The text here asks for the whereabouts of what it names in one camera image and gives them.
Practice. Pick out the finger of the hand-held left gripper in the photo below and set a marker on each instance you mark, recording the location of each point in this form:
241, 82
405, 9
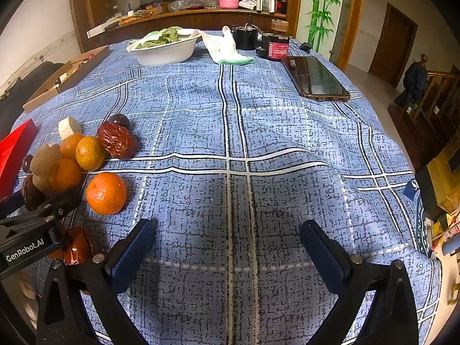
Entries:
10, 203
59, 203

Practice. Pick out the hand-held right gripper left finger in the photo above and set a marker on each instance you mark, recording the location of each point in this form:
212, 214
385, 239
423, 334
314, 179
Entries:
133, 251

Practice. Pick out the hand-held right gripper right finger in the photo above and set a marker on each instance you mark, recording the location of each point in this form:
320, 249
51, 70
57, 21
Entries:
323, 255

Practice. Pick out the large orange mandarin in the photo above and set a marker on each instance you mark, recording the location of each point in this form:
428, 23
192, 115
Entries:
106, 193

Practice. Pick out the red box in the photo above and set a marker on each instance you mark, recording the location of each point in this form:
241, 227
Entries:
14, 147

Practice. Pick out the wrinkled brown date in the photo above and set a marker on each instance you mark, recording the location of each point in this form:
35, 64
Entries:
32, 196

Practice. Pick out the dark purple round fruit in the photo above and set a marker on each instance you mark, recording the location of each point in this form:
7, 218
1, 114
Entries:
118, 120
26, 162

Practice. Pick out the glossy brown date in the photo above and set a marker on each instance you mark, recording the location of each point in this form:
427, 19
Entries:
77, 246

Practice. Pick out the large red date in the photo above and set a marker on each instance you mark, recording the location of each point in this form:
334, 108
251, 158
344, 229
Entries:
116, 140

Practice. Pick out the cardboard box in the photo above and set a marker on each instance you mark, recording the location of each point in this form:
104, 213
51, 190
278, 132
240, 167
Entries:
54, 88

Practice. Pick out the black sofa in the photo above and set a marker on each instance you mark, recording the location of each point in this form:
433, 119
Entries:
32, 79

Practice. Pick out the yellow cardboard boxes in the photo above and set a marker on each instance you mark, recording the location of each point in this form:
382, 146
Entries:
442, 183

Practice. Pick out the blue plaid tablecloth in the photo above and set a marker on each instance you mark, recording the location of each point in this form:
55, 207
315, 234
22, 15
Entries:
230, 115

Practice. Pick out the white bowl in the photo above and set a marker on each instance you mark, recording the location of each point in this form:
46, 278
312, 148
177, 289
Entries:
161, 55

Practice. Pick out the white cutting board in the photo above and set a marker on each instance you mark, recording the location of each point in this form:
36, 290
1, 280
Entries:
102, 28

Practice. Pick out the phone in brown case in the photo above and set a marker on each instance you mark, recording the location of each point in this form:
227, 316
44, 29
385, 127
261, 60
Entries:
316, 75

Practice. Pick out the green leafy vegetables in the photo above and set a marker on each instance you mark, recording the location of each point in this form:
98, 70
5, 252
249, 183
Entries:
161, 37

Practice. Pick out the wooden stair railing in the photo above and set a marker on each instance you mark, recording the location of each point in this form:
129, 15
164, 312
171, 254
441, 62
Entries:
431, 90

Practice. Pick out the black power adapter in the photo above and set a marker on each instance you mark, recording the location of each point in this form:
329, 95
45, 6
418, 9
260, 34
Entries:
306, 47

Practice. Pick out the black can with red label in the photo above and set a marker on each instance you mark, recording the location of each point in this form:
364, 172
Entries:
276, 48

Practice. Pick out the white cloth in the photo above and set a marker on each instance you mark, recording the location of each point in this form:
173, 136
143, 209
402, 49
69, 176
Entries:
219, 46

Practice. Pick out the brown wooden door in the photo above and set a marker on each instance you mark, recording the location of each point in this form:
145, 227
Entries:
391, 43

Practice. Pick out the wooden counter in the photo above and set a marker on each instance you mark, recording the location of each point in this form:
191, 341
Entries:
201, 19

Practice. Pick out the bamboo steamer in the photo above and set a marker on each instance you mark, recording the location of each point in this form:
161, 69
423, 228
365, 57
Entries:
279, 25

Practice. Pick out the clear plastic bag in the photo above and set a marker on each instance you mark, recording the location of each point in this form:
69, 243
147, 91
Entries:
185, 3

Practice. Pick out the bamboo wall sticker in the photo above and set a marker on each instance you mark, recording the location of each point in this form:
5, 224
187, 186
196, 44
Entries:
323, 7

